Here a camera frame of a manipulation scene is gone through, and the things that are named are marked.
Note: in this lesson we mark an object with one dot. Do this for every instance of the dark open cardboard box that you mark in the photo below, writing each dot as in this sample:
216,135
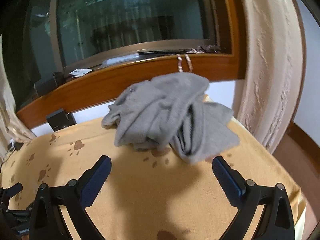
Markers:
58,120

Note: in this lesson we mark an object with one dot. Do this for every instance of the pink ribbon loop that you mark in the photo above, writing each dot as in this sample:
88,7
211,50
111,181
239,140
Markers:
187,63

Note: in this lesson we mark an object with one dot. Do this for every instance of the white paper card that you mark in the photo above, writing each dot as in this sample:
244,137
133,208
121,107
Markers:
80,72

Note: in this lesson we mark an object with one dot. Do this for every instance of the wooden window sill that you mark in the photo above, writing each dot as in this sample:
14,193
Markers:
120,80

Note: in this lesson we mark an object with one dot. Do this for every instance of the cream embossed curtain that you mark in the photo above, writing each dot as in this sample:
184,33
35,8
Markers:
270,67

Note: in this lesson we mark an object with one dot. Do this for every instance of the yellow paw print blanket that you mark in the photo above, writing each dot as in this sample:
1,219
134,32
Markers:
155,197

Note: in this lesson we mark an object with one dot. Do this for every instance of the cream pleated curtain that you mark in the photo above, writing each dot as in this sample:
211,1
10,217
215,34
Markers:
12,120

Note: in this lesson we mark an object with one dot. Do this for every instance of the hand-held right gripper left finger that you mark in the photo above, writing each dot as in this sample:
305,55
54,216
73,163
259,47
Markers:
97,180

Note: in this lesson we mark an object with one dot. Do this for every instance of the window glass pane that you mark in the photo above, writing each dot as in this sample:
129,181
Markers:
130,20

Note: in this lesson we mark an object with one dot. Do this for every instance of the black power adapter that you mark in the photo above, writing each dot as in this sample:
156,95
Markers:
15,146

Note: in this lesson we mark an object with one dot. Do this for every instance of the dark grey box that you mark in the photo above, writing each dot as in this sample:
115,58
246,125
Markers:
47,83

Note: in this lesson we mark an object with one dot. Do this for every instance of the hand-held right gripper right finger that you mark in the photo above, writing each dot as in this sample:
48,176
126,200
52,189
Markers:
228,180

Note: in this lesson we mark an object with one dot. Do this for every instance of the grey knit sweater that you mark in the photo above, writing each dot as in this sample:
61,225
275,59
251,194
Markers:
160,110

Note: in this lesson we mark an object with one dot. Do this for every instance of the black flat bar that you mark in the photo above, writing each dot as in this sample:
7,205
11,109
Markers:
160,52

